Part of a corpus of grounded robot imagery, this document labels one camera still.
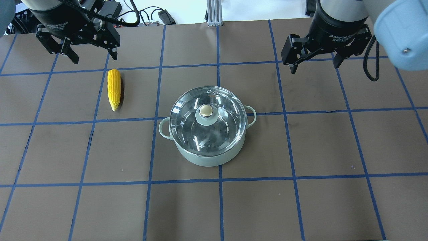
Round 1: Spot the yellow corn cob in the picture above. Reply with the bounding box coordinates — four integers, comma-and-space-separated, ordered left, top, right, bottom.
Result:
107, 69, 122, 112

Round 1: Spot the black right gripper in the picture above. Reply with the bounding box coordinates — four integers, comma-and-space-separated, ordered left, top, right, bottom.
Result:
280, 0, 372, 74

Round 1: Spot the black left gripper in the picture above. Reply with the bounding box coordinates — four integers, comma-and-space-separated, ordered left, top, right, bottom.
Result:
29, 0, 120, 64

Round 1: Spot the glass pot lid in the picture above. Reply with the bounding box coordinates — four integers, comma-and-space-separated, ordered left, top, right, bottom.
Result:
169, 86, 248, 157

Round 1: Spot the pale green electric pot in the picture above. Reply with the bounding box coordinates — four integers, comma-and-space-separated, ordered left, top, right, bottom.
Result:
158, 86, 257, 167

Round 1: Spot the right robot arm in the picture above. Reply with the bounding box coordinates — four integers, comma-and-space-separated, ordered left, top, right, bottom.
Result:
281, 0, 428, 74

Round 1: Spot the aluminium frame post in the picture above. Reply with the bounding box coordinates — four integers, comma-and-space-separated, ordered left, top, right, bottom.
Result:
205, 0, 223, 26

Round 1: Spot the black power adapter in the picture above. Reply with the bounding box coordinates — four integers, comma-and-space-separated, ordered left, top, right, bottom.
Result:
158, 9, 176, 25

